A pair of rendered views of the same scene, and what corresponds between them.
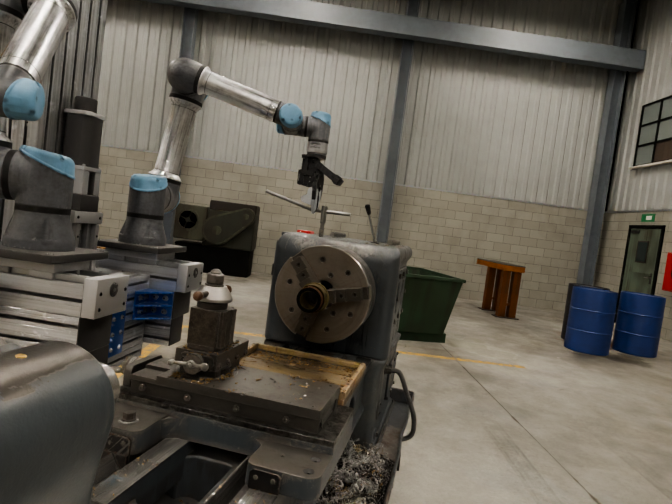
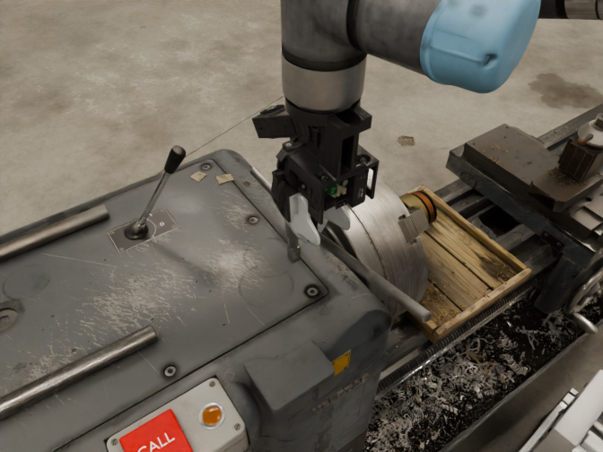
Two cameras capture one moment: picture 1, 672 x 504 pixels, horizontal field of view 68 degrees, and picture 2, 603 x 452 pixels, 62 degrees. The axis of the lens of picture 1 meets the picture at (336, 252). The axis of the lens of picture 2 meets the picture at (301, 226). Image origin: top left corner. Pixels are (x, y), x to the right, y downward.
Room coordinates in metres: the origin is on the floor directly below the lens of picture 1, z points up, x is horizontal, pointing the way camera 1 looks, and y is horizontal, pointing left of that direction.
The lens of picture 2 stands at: (2.16, 0.38, 1.80)
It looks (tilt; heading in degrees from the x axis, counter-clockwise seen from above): 46 degrees down; 223
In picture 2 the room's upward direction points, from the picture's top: straight up
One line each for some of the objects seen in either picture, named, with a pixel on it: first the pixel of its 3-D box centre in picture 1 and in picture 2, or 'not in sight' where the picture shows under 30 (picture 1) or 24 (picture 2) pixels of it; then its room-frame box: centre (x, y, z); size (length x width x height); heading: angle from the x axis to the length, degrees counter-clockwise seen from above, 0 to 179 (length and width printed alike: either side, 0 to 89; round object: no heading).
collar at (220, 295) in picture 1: (213, 292); (598, 131); (1.02, 0.24, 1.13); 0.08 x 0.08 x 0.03
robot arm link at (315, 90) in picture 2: (317, 149); (326, 73); (1.84, 0.12, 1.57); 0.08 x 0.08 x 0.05
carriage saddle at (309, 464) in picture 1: (223, 422); (546, 184); (0.96, 0.18, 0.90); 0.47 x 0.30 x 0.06; 77
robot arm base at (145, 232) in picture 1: (143, 228); not in sight; (1.68, 0.65, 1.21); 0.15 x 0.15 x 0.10
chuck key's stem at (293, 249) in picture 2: (322, 221); (292, 230); (1.83, 0.06, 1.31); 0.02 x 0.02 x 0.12
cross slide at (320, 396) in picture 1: (230, 387); (546, 178); (1.00, 0.18, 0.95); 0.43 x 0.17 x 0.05; 77
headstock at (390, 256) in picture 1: (344, 287); (160, 367); (2.03, -0.05, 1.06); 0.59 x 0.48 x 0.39; 167
